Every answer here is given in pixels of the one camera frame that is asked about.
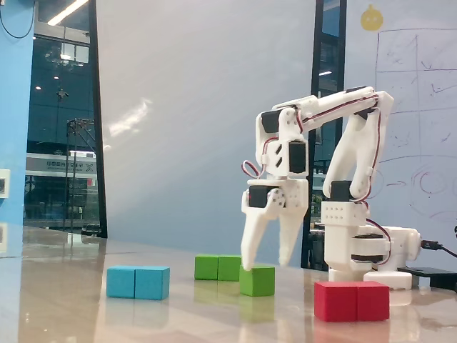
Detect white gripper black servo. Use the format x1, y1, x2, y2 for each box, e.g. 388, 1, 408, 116
240, 175, 310, 272

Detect small green cube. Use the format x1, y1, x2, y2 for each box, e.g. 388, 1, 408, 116
239, 264, 276, 297

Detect long green block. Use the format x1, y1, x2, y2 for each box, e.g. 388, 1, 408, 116
194, 254, 243, 282

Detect long red block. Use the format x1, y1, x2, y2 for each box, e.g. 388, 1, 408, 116
313, 280, 391, 322

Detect long blue block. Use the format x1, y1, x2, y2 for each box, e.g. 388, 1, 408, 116
106, 265, 171, 300

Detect flat black power box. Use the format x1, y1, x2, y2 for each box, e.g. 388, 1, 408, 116
397, 266, 457, 289

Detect whiteboard with marker drawings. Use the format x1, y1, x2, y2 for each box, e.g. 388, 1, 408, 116
342, 0, 457, 251

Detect yellow round sticker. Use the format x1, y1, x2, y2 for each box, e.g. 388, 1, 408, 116
360, 4, 385, 31

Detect black plug with cable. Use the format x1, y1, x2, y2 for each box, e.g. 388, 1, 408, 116
420, 240, 457, 258

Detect black window frame post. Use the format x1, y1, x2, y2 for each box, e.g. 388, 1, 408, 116
88, 0, 109, 239

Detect white wall socket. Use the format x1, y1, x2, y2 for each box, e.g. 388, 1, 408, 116
0, 169, 11, 199

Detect thin black hanging cable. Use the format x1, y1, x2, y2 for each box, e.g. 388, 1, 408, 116
0, 0, 39, 39

